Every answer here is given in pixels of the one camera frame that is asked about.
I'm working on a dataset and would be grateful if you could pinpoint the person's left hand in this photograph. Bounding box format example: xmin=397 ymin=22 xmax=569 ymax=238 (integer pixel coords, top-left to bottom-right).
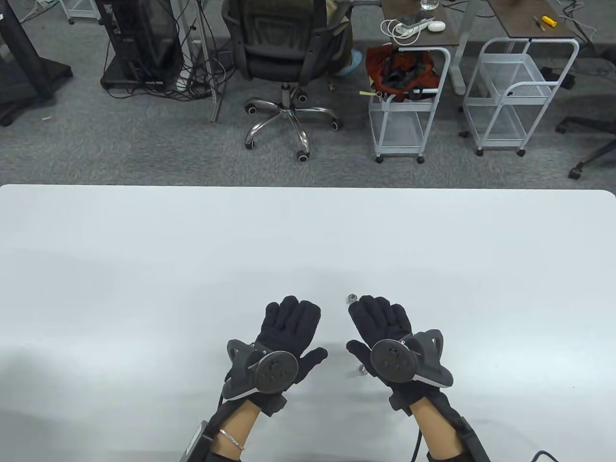
xmin=254 ymin=295 xmax=329 ymax=383

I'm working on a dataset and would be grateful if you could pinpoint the person's right hand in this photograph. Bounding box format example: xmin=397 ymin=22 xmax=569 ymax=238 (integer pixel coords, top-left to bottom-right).
xmin=346 ymin=295 xmax=441 ymax=415

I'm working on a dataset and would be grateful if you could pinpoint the person's left forearm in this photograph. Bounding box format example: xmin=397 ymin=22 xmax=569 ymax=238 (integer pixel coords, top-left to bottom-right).
xmin=212 ymin=399 xmax=264 ymax=458

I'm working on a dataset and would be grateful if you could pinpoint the person's right forearm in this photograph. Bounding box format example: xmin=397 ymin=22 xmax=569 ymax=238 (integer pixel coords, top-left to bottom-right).
xmin=409 ymin=397 xmax=466 ymax=457

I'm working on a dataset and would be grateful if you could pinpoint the dark grey right hand controller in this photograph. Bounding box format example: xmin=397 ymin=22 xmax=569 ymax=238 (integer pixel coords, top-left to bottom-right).
xmin=371 ymin=329 xmax=454 ymax=389

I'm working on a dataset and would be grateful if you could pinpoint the dark grey hand controller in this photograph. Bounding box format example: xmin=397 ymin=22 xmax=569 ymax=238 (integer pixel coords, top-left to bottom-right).
xmin=222 ymin=339 xmax=299 ymax=401
xmin=371 ymin=329 xmax=454 ymax=389

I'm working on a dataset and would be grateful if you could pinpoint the dark grey left hand controller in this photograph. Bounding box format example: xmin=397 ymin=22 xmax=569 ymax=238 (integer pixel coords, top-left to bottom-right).
xmin=222 ymin=339 xmax=299 ymax=401

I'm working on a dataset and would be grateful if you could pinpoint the white utility cart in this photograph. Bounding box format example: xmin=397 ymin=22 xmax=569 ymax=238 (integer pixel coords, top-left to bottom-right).
xmin=368 ymin=46 xmax=451 ymax=164
xmin=462 ymin=38 xmax=580 ymax=157
xmin=60 ymin=0 xmax=102 ymax=25

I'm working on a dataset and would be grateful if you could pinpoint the red bag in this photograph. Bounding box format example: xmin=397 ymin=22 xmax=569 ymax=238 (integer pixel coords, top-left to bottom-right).
xmin=366 ymin=43 xmax=441 ymax=102

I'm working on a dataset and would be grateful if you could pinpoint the black office chair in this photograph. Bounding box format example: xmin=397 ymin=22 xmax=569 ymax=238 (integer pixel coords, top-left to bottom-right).
xmin=221 ymin=0 xmax=354 ymax=162

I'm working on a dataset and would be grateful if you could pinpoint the black chair base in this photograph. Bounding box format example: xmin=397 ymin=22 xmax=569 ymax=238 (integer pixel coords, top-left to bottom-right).
xmin=556 ymin=115 xmax=616 ymax=180

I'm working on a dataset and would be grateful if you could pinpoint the brown desk with white leg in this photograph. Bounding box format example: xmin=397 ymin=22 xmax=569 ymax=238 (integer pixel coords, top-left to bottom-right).
xmin=379 ymin=0 xmax=482 ymax=95

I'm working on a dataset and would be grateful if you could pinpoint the black power adapter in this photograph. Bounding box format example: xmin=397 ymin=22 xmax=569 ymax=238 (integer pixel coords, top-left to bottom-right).
xmin=539 ymin=66 xmax=576 ymax=90

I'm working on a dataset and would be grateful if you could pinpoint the black computer tower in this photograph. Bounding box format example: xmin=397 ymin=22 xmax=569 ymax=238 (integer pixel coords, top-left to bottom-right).
xmin=95 ymin=0 xmax=186 ymax=92

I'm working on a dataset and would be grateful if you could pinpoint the black floor stand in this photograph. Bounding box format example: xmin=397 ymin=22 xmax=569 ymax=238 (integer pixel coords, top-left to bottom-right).
xmin=0 ymin=0 xmax=74 ymax=127

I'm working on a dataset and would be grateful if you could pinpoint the aluminium frame post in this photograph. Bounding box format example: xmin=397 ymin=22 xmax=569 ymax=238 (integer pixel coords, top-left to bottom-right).
xmin=192 ymin=0 xmax=223 ymax=123

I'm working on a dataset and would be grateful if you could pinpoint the tangle of black cables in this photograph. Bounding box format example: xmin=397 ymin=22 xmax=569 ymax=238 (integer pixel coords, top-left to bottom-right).
xmin=103 ymin=0 xmax=231 ymax=102

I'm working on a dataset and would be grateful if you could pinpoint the white power strip with cable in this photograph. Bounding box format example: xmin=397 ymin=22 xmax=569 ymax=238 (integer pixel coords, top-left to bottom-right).
xmin=381 ymin=17 xmax=436 ymax=41

